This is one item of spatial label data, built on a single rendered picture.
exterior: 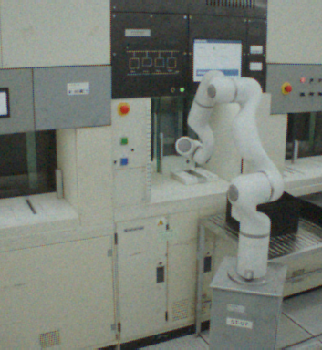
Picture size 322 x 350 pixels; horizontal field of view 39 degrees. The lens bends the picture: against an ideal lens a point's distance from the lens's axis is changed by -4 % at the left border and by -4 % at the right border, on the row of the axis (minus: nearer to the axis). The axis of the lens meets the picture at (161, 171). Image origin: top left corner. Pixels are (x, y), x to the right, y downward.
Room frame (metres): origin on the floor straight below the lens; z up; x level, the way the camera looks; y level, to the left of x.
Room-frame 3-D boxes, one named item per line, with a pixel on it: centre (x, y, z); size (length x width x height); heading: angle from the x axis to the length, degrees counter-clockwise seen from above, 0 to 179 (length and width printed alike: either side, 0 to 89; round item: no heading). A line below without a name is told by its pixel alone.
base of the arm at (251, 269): (1.70, -0.36, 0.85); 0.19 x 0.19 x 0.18
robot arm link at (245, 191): (1.68, -0.33, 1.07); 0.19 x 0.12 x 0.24; 119
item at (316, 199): (2.34, -0.92, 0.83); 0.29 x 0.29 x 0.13; 27
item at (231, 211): (2.21, -0.50, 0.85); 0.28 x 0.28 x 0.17; 20
